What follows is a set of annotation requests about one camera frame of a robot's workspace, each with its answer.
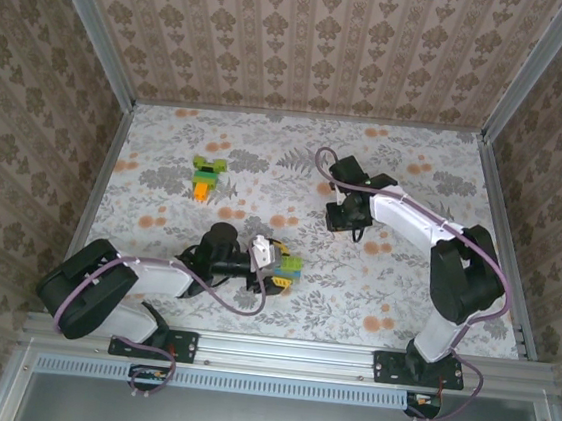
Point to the orange two-by-two lego brick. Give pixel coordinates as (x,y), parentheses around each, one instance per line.
(202,193)

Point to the green two-by-four lego brick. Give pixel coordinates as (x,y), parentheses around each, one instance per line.
(205,176)

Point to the black two-by-two lego brick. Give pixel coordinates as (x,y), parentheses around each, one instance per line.
(208,168)

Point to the lime two-by-two lego brick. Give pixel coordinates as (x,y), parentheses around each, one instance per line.
(198,161)
(221,165)

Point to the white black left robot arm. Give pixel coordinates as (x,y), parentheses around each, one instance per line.
(87,285)

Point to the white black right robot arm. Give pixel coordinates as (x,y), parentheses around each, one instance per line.
(401,210)

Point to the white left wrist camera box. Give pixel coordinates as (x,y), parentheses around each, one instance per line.
(261,251)

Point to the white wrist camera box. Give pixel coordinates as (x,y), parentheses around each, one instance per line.
(336,189)
(261,251)

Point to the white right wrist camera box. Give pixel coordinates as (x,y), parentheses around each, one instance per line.
(336,189)

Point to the aluminium front rail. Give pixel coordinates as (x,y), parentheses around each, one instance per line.
(286,354)

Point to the aluminium back rail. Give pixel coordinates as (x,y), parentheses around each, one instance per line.
(321,116)

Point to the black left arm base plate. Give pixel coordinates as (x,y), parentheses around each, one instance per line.
(183,348)

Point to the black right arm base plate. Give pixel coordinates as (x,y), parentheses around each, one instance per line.
(390,368)

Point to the aluminium side rail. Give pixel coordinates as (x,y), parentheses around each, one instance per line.
(111,152)
(496,193)

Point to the aluminium corner post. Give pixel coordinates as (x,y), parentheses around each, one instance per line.
(94,30)
(537,71)

